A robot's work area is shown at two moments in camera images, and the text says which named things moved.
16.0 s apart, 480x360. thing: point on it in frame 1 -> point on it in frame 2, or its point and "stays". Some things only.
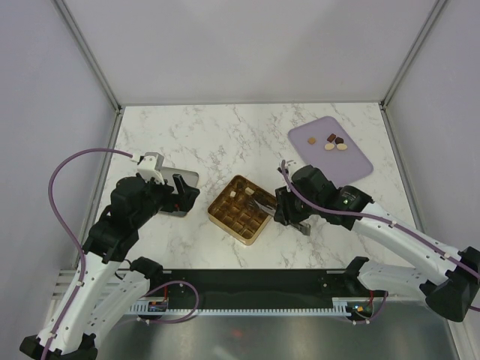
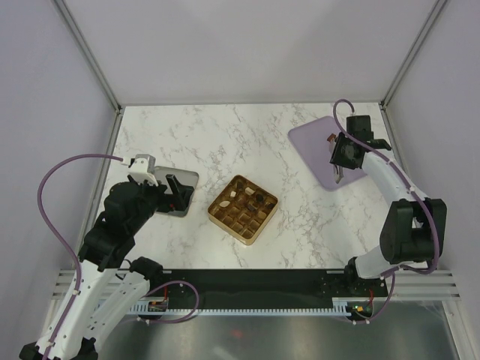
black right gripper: (284, 213) -> (337, 160)
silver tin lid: (190, 178) stays
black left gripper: (182, 201) stays
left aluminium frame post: (73, 26) stays
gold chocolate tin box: (232, 211) stays
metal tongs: (303, 226) -> (337, 170)
